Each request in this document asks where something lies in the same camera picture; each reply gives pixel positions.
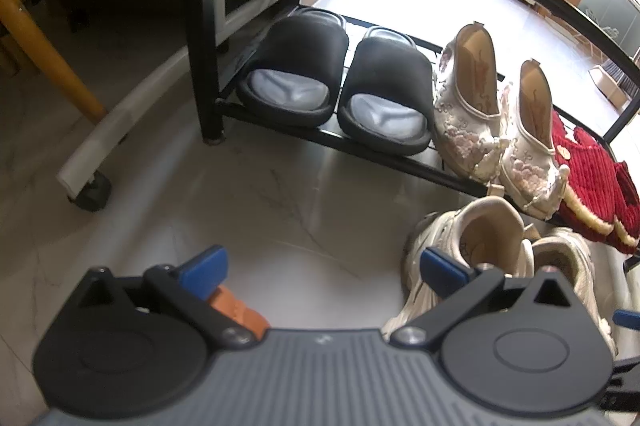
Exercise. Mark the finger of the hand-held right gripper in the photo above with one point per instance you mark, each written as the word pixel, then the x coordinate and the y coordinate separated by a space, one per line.
pixel 627 319

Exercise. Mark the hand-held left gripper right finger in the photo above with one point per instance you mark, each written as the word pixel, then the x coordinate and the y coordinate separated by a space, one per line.
pixel 442 273

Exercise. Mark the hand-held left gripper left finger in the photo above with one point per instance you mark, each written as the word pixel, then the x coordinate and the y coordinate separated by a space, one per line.
pixel 205 267

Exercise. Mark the cream sneaker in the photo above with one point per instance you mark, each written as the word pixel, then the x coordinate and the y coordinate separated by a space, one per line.
pixel 570 256
pixel 492 223

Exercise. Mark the red knitted slipper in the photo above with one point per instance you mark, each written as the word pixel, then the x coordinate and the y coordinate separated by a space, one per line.
pixel 585 176
pixel 630 206

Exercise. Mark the white embroidered shoe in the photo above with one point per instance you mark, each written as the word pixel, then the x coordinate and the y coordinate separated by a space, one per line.
pixel 530 171
pixel 460 121

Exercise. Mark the white wheeled stand base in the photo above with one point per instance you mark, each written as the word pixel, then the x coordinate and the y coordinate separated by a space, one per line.
pixel 125 116

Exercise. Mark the black slide slipper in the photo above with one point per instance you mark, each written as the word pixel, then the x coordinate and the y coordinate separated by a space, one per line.
pixel 300 48
pixel 390 73

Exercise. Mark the black metal shoe rack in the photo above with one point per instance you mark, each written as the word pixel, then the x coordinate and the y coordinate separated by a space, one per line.
pixel 201 56

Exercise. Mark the cardboard box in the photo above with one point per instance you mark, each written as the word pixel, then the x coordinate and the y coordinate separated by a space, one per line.
pixel 607 88

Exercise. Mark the yellow wooden leg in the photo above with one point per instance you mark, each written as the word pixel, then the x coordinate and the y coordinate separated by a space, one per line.
pixel 50 56

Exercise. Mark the glass door cabinet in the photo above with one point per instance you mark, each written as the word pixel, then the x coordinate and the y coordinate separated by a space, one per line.
pixel 612 6

